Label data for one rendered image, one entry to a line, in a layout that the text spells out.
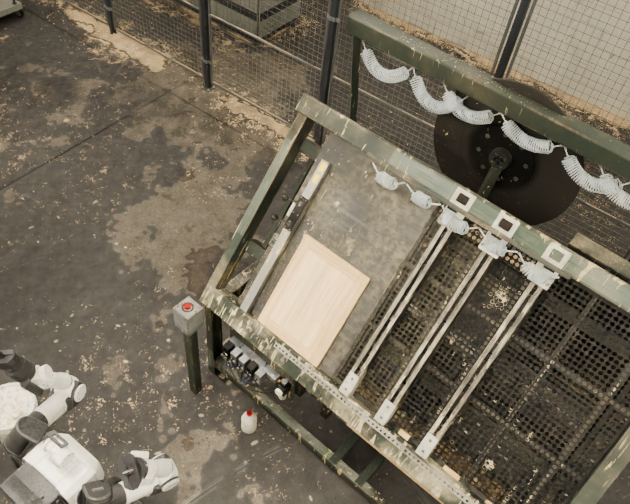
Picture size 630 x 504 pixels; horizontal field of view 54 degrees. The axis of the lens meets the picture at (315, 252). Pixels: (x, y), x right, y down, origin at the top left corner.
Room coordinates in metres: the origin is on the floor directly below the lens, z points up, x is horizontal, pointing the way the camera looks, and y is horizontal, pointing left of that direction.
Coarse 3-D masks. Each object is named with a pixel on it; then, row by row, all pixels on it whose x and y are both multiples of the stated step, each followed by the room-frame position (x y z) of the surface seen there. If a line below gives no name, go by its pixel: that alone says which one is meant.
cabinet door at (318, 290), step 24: (312, 240) 2.22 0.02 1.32; (288, 264) 2.16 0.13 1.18; (312, 264) 2.13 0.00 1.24; (336, 264) 2.10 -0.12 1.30; (288, 288) 2.06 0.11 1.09; (312, 288) 2.03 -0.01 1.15; (336, 288) 2.01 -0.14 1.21; (360, 288) 1.98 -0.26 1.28; (264, 312) 1.99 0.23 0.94; (288, 312) 1.96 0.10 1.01; (312, 312) 1.94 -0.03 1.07; (336, 312) 1.92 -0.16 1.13; (288, 336) 1.86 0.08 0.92; (312, 336) 1.84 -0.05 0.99; (312, 360) 1.75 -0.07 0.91
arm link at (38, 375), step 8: (32, 368) 1.13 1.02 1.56; (40, 368) 1.16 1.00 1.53; (48, 368) 1.17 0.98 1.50; (32, 376) 1.11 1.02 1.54; (40, 376) 1.13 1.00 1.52; (48, 376) 1.14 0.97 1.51; (24, 384) 1.07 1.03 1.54; (32, 384) 1.09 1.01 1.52; (40, 384) 1.12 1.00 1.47; (32, 392) 1.07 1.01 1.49; (40, 392) 1.08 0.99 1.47
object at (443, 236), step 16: (464, 192) 2.16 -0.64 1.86; (448, 208) 2.03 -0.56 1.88; (464, 208) 2.11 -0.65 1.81; (432, 240) 2.05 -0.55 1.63; (448, 240) 2.06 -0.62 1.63; (432, 256) 2.00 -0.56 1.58; (416, 272) 1.95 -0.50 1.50; (416, 288) 1.90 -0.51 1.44; (400, 304) 1.88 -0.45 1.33; (384, 320) 1.81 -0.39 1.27; (384, 336) 1.75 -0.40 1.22; (368, 352) 1.72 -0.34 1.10; (352, 368) 1.65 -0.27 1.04; (368, 368) 1.67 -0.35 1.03; (352, 384) 1.59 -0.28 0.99
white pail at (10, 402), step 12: (12, 384) 1.63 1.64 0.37; (0, 396) 1.55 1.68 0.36; (12, 396) 1.56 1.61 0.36; (24, 396) 1.57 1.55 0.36; (0, 408) 1.48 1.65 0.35; (12, 408) 1.49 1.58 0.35; (24, 408) 1.50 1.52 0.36; (0, 420) 1.41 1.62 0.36; (12, 420) 1.42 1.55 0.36; (0, 432) 1.35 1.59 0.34
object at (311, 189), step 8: (328, 168) 2.49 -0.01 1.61; (312, 176) 2.46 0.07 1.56; (320, 176) 2.45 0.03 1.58; (312, 184) 2.43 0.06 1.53; (320, 184) 2.44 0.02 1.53; (304, 192) 2.41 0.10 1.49; (312, 192) 2.40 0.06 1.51; (304, 208) 2.35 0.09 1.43; (296, 224) 2.30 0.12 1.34; (288, 232) 2.27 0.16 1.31; (280, 240) 2.25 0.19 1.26; (288, 240) 2.26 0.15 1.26; (272, 248) 2.22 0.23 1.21; (280, 248) 2.21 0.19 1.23; (272, 256) 2.19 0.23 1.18; (280, 256) 2.21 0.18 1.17; (264, 264) 2.17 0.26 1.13; (272, 264) 2.16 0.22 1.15; (264, 272) 2.14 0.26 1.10; (256, 280) 2.11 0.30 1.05; (264, 280) 2.11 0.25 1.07; (256, 288) 2.08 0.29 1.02; (248, 296) 2.06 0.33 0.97; (256, 296) 2.06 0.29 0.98; (248, 304) 2.02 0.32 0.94
